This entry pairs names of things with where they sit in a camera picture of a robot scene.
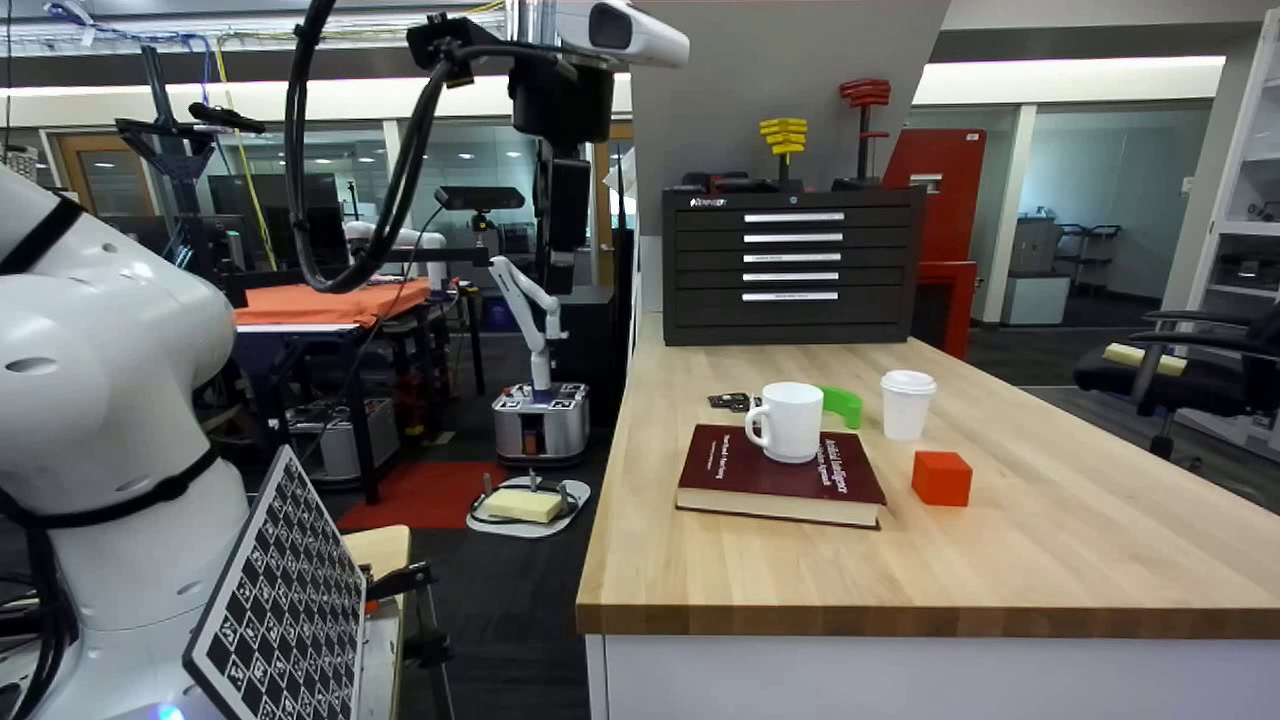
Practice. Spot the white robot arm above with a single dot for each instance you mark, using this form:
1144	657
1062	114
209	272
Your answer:
129	514

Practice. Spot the white ceramic mug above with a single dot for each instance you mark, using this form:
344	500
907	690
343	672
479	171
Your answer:
786	421

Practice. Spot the black packet on table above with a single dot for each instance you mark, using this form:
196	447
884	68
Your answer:
734	403

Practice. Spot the dark drawer tool chest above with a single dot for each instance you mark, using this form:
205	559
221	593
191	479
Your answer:
791	265

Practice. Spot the dark red hardcover book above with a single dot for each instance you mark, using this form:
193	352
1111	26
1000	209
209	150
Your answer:
734	479

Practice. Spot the yellow sponge on tray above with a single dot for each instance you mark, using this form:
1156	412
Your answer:
521	505

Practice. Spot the green curved plastic piece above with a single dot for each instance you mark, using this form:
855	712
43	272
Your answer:
844	405

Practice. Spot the white paper cup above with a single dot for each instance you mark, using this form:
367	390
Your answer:
907	403

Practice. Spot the orange cube block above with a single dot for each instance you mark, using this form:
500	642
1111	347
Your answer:
940	479

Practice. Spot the red cabinet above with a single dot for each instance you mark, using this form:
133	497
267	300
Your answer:
947	165

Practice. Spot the orange topped table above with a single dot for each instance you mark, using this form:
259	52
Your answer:
304	311

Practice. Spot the checkerboard calibration board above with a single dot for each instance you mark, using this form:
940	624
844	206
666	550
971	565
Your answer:
284	621

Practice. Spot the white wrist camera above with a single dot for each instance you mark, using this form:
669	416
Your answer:
622	28

